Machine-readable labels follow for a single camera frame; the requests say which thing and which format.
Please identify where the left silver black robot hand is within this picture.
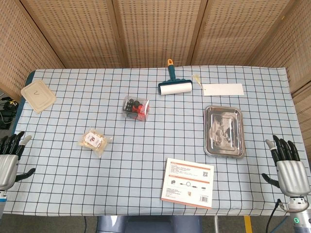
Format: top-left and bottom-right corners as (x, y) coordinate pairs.
(0, 131), (36, 191)

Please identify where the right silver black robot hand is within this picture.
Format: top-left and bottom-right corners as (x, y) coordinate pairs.
(261, 134), (307, 197)

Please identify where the snack packet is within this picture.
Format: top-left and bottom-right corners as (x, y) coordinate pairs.
(77, 128), (113, 158)

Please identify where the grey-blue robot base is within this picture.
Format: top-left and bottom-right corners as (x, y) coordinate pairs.
(96, 215), (203, 233)

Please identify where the stainless steel tray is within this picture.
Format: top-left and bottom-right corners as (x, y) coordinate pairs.
(203, 105), (246, 160)

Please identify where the orange white product box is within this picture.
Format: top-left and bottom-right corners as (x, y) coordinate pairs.
(160, 157), (215, 209)

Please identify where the white paper card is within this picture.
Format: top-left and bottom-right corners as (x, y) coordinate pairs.
(202, 83), (244, 97)

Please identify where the small yellowish plastic tag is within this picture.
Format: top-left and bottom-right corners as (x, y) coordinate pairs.
(192, 74), (204, 87)

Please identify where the blue checked tablecloth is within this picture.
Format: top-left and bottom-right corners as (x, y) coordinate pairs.
(3, 65), (307, 216)

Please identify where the clear box of black-red pieces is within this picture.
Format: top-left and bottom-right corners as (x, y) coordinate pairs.
(121, 95), (151, 122)

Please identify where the woven bamboo folding screen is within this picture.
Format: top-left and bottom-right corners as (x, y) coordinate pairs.
(0, 0), (311, 146)

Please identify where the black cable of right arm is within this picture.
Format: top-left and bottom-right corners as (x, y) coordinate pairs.
(265, 199), (284, 233)

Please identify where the black equipment with cables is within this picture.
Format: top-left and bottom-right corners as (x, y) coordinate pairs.
(0, 96), (19, 130)

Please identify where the teal lint roller orange handle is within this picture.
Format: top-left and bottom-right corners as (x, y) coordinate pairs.
(157, 58), (193, 96)

